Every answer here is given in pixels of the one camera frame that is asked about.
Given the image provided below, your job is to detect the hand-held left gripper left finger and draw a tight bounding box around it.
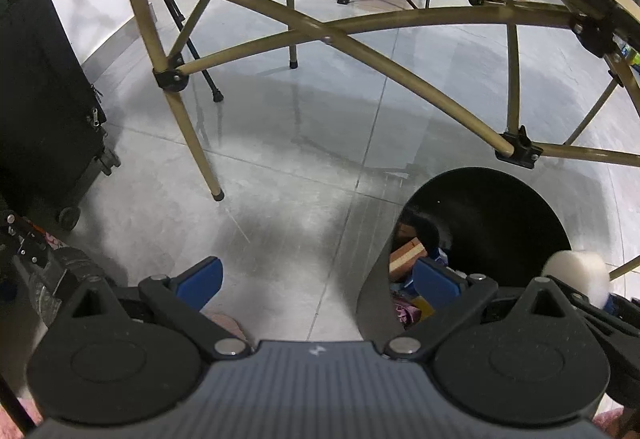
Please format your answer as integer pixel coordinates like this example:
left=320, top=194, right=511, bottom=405
left=62, top=256, right=253, bottom=362

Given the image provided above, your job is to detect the black tripod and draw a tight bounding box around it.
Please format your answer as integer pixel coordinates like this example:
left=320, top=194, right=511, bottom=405
left=45, top=0, right=224, bottom=103

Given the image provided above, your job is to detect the black round trash bin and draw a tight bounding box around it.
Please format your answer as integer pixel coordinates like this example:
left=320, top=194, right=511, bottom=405
left=357, top=166, right=573, bottom=342

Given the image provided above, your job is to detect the black suitcase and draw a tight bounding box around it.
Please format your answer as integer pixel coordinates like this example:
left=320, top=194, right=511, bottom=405
left=0, top=0, right=121, bottom=230

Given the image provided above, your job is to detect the white cylinder roll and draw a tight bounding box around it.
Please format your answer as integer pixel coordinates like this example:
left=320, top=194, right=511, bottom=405
left=542, top=250, right=612, bottom=304

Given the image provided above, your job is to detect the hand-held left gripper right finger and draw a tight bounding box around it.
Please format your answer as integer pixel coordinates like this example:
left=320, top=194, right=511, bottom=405
left=384, top=258, right=583, bottom=362

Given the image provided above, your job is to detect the brown box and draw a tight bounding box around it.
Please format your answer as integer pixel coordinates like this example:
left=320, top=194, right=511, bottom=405
left=390, top=240, right=428, bottom=280

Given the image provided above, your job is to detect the tan folding table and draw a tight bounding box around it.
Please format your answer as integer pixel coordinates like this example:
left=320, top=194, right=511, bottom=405
left=10, top=0, right=640, bottom=282

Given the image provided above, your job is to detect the purple satin cloth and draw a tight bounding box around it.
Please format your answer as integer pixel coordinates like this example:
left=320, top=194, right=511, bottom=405
left=392, top=301, right=423, bottom=327

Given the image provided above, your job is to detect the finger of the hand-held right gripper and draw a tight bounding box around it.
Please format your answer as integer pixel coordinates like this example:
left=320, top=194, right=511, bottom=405
left=606, top=293, right=640, bottom=320
left=544, top=274, right=640, bottom=337

